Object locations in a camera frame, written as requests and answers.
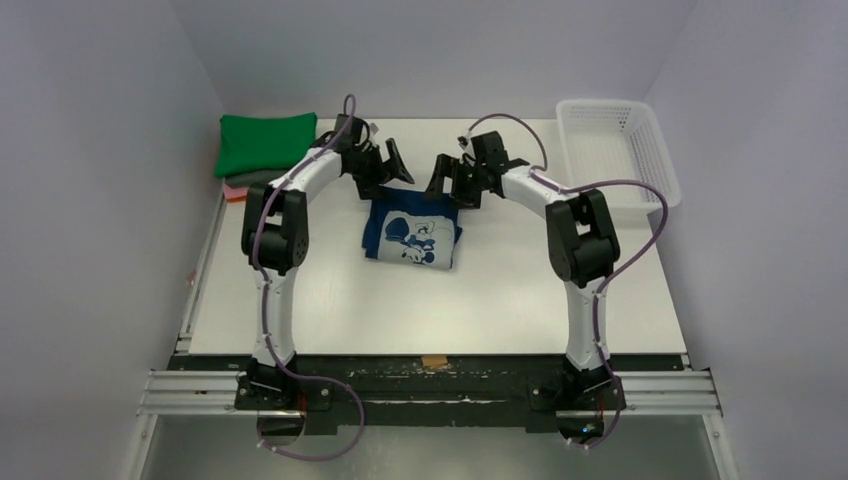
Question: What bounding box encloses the aluminium table frame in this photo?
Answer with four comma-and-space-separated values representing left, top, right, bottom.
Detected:
118, 194, 234, 479

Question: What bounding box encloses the pink folded t-shirt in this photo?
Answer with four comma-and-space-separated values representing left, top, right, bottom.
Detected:
222, 183, 249, 202

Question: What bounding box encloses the brown tape piece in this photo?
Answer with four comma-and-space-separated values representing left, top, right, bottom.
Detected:
421, 355, 450, 370

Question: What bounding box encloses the white plastic basket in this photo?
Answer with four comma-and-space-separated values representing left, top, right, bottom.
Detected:
555, 99, 681, 208

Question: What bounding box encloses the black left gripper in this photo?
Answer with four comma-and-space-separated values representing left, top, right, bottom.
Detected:
346, 140, 411, 200

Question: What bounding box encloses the green folded t-shirt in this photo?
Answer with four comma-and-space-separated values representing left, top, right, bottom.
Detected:
214, 112, 318, 179

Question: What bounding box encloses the grey folded t-shirt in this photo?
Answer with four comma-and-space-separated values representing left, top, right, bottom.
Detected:
224, 169, 287, 188

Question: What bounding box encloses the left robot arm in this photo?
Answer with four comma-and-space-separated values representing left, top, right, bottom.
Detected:
235, 114, 414, 410

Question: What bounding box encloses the blue t-shirt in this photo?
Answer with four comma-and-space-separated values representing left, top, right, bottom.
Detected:
362, 187, 463, 270

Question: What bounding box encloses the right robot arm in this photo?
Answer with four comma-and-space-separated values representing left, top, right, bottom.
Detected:
424, 131, 621, 407

